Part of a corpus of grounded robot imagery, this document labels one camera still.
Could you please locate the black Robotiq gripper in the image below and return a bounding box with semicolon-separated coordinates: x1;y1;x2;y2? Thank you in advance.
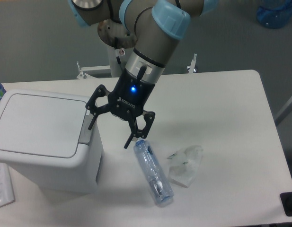
85;69;157;149

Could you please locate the white push-lid trash can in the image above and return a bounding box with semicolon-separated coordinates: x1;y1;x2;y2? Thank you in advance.
0;89;104;193

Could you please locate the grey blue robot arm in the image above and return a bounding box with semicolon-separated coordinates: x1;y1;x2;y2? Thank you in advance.
68;0;218;141

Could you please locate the crumpled clear plastic wrapper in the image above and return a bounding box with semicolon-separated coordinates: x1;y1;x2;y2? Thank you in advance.
168;145;204;188

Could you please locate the clear plastic water bottle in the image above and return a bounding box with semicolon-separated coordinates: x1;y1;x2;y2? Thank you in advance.
133;139;174;207

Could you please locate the white notebook paper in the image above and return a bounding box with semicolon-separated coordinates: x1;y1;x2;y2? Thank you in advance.
0;163;15;208

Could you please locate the blue water jug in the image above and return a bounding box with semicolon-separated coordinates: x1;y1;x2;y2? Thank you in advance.
256;0;292;29

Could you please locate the black device at table edge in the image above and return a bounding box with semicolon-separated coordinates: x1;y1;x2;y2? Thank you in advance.
280;192;292;217

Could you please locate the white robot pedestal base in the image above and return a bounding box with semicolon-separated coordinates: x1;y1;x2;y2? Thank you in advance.
76;19;137;80

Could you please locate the white frame at right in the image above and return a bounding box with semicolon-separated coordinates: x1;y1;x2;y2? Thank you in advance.
274;96;292;127

